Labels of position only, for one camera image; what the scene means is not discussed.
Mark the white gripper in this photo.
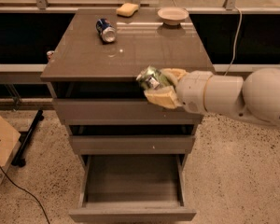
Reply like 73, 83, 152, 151
144, 68, 214, 114

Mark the green soda can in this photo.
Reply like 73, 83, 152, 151
136, 66, 172, 90

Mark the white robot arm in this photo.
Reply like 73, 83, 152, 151
144, 68, 280, 128

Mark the grey drawer cabinet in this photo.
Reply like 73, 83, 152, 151
46, 12, 213, 163

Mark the blue soda can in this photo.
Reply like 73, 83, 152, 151
96, 19, 116, 43

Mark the grey top drawer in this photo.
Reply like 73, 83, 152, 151
53, 99, 203, 125

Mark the grey middle drawer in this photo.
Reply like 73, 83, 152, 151
69, 135, 195, 155

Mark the grey open bottom drawer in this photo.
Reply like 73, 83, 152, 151
69, 155, 196, 223

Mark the small can behind cabinet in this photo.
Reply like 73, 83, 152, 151
46, 50, 54, 61

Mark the white shallow bowl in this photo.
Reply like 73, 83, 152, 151
158, 7, 189, 25

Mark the yellow sponge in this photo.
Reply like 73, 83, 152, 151
116, 3, 139, 17

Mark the black stand leg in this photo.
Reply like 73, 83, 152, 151
11, 110, 44, 167

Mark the cardboard box left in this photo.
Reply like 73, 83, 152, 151
0, 115, 21, 185

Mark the white cable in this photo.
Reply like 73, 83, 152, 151
223, 7, 243, 77

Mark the black floor cable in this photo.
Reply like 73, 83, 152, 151
0, 140, 51, 224

